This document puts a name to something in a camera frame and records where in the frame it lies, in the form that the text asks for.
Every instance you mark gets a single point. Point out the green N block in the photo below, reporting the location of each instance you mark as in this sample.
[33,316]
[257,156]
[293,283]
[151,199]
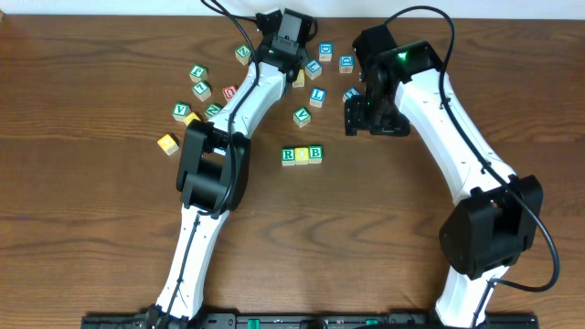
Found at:
[212,110]

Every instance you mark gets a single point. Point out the blue D block right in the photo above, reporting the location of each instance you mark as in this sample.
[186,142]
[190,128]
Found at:
[346,64]

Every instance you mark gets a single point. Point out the green J block left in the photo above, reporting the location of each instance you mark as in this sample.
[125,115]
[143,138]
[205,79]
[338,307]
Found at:
[198,73]

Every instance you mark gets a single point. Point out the blue d block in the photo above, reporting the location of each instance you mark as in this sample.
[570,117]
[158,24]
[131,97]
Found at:
[325,52]
[346,64]

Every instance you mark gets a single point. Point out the yellow K block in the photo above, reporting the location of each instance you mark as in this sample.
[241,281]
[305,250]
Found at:
[192,116]

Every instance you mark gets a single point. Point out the red U block left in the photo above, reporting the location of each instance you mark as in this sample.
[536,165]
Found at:
[229,92]

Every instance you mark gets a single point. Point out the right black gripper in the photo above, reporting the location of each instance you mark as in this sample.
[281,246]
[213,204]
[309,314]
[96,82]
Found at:
[356,119]

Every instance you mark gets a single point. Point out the yellow O block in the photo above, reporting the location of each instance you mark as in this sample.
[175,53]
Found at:
[301,155]

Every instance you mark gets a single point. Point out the blue L block lower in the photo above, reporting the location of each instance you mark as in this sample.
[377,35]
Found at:
[317,97]

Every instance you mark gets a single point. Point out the green V block centre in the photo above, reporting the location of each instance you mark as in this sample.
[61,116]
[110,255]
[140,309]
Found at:
[302,117]

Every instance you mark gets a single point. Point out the green R block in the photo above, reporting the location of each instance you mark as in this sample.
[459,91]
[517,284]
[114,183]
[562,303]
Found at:
[288,157]

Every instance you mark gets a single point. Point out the yellow centre block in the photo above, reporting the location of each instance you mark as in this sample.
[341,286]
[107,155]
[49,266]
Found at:
[299,82]

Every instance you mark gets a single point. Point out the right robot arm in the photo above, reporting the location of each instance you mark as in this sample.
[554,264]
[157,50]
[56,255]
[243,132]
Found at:
[495,215]

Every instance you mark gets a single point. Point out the green V block left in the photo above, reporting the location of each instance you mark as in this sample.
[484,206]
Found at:
[180,111]

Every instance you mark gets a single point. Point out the green v block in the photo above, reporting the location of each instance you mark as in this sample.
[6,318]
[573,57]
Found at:
[302,117]
[180,111]

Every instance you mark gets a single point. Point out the blue I block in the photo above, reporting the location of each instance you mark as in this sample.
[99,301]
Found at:
[348,94]

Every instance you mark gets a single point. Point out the green 7 block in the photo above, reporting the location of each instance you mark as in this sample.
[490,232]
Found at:
[202,91]

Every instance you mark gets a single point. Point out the green Z block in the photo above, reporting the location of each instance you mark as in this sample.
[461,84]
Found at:
[243,54]

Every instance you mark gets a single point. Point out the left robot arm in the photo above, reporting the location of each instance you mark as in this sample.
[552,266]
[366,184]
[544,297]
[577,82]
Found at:
[212,178]

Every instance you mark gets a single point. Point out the yellow G block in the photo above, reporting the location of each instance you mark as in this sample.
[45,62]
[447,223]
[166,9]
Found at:
[168,144]

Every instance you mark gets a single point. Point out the blue D block top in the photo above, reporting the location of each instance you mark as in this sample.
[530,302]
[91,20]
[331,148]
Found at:
[325,52]

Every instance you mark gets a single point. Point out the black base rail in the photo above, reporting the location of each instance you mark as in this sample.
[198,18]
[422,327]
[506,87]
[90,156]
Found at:
[258,321]

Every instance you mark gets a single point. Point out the green B block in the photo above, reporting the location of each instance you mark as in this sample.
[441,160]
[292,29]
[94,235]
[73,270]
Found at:
[316,154]

